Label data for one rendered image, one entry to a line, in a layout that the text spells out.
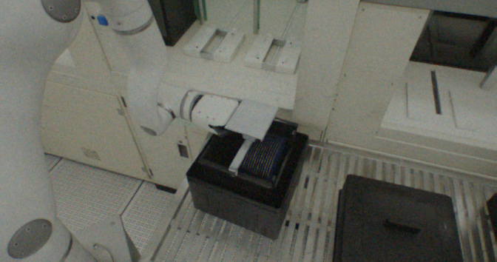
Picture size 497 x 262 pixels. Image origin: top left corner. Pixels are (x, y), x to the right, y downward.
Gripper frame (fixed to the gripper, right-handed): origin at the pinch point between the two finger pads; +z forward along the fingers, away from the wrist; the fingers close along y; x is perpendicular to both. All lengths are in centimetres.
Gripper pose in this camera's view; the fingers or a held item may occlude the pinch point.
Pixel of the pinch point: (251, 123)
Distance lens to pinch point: 81.1
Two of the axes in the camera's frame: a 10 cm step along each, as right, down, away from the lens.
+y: -3.9, 6.7, -6.4
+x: 0.0, -6.9, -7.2
